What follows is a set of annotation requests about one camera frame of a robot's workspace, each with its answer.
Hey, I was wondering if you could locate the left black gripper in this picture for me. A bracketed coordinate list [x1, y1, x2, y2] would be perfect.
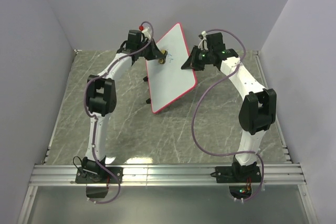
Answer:
[138, 39, 166, 62]

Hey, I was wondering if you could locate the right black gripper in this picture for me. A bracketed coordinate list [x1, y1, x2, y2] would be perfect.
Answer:
[180, 47, 212, 73]

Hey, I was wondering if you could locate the yellow whiteboard eraser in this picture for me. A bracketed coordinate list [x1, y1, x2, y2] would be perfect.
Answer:
[158, 49, 168, 65]

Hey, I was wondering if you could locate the white board with pink frame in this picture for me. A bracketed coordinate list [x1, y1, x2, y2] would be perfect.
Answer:
[146, 23, 197, 114]

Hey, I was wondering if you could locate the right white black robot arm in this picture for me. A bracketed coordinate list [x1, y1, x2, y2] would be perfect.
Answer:
[181, 29, 277, 182]

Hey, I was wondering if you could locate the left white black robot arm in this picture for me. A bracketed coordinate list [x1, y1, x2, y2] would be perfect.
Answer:
[81, 25, 167, 183]

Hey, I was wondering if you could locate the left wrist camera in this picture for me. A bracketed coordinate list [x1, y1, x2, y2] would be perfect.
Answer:
[139, 25, 153, 40]

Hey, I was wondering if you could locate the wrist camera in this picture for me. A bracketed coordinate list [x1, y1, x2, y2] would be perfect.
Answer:
[198, 31, 208, 50]
[139, 25, 153, 40]

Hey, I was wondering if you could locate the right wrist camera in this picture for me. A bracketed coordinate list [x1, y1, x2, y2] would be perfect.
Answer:
[198, 31, 208, 50]

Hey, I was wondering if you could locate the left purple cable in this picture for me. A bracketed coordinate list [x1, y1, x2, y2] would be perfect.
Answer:
[83, 20, 153, 205]

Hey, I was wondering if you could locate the purple cable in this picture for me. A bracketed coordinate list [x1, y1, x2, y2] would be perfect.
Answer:
[191, 28, 265, 201]
[83, 20, 153, 205]

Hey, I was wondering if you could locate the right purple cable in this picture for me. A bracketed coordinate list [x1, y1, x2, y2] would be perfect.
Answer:
[191, 28, 265, 201]

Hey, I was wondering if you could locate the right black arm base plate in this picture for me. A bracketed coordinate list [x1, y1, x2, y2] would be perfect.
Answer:
[210, 165, 261, 184]

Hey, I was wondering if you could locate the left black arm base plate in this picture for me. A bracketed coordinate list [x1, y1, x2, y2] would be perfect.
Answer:
[75, 166, 123, 184]

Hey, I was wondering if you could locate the aluminium mounting rail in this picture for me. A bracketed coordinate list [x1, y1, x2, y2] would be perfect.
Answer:
[18, 163, 318, 223]

